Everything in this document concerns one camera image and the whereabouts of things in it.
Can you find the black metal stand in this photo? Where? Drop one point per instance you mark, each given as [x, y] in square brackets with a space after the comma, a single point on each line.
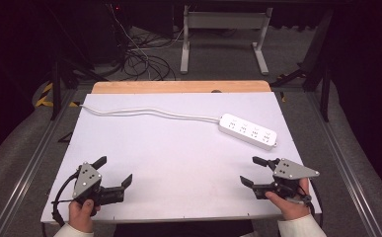
[318, 62]

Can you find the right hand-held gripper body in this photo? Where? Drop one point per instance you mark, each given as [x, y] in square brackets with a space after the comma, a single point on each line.
[289, 171]

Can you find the person's left hand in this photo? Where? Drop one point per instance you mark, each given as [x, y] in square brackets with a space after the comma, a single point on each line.
[80, 215]

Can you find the white power strip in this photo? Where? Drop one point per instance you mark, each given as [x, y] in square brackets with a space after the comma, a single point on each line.
[247, 131]

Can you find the person's right hand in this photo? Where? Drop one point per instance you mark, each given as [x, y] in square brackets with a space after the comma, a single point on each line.
[290, 209]

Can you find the black tripod stand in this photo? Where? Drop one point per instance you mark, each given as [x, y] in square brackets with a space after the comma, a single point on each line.
[58, 79]

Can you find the white metal desk frame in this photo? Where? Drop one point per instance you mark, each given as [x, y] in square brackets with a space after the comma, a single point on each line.
[224, 20]

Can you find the wooden table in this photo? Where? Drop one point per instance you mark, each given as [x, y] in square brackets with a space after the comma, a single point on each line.
[180, 87]

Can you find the aluminium floor rail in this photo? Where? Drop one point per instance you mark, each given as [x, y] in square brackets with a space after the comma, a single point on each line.
[30, 164]
[343, 164]

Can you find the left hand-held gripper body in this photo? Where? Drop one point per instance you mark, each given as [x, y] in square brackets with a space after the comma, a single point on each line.
[86, 180]

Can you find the dark equipment cabinet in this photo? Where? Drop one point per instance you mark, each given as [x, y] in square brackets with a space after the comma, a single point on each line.
[93, 29]

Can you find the yellow black hazard tape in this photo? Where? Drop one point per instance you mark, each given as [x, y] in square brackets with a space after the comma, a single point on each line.
[45, 96]

